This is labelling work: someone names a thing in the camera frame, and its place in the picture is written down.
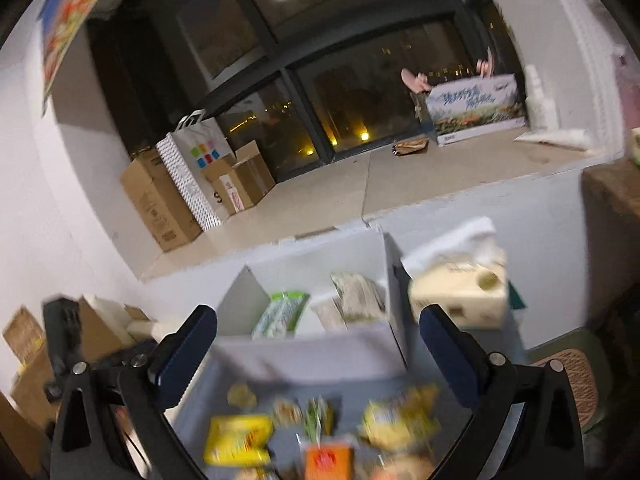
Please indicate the small brown cardboard box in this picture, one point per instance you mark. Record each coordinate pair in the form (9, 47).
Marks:
(245, 180)

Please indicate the cardboard flap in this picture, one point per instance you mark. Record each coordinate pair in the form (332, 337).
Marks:
(100, 330)

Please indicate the white cushion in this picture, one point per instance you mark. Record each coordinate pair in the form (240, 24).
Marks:
(145, 328)

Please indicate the yellow tissue pack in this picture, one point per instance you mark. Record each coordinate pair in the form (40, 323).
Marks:
(460, 295)

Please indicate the brown paper wrapper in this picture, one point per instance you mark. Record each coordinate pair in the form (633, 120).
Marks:
(411, 146)

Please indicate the white paper shopping bag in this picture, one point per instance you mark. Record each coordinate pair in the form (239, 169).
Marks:
(200, 170)

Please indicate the beige snack packet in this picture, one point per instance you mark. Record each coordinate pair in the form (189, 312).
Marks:
(357, 297)

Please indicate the open cardboard box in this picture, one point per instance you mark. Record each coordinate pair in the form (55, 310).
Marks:
(27, 355)

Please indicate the large brown cardboard box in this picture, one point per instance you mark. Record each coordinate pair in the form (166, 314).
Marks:
(157, 205)

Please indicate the orange snack packet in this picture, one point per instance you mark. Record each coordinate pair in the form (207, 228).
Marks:
(327, 462)

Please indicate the wooden cabinet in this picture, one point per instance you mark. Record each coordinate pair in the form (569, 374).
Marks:
(612, 210)

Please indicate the pink slipper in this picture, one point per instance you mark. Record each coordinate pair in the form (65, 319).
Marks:
(485, 65)
(415, 81)

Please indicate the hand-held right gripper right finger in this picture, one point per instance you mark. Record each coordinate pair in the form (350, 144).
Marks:
(450, 360)

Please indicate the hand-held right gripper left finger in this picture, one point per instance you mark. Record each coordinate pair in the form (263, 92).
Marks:
(182, 355)

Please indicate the dark window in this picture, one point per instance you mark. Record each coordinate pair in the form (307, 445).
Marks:
(300, 60)

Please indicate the round cookie packet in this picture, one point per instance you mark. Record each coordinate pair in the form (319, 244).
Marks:
(241, 395)

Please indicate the colourful wall poster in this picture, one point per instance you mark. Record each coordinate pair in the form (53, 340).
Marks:
(75, 15)

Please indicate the woven seat stool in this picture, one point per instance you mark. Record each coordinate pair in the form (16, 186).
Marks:
(575, 375)

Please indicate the printed landscape carton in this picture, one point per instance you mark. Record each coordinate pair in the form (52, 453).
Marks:
(475, 107)

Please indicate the green and white snack packet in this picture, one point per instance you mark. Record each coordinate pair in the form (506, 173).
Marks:
(280, 312)

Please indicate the crinkled yellow snack bag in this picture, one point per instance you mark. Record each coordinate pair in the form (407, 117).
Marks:
(400, 417)

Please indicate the yellow snack packet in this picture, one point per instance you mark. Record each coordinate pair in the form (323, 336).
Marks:
(237, 440)

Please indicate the white cardboard box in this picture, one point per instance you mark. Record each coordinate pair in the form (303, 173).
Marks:
(300, 355)

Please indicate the brown snack packet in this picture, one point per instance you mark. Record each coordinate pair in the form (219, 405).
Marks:
(287, 411)

